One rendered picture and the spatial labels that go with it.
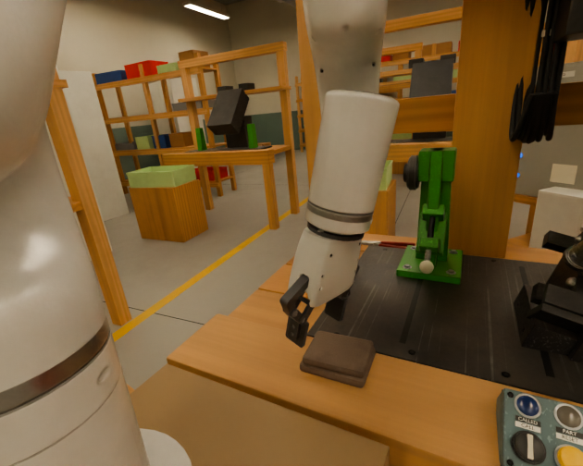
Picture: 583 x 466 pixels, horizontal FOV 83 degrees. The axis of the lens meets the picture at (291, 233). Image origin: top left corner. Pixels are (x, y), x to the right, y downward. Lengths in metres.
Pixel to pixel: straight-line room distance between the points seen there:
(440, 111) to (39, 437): 0.95
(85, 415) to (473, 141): 0.85
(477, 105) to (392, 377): 0.62
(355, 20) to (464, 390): 0.47
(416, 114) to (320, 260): 0.66
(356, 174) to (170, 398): 0.37
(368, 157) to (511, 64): 0.57
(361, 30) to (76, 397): 0.39
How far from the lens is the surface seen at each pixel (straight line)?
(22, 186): 0.32
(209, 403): 0.48
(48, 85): 0.21
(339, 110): 0.38
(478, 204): 0.93
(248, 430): 0.44
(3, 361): 0.25
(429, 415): 0.50
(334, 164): 0.38
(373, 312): 0.66
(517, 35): 0.90
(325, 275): 0.42
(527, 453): 0.46
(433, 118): 0.99
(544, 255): 1.03
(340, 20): 0.38
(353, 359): 0.52
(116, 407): 0.31
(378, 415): 0.49
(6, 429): 0.27
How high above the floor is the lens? 1.27
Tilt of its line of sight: 20 degrees down
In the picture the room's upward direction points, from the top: 5 degrees counter-clockwise
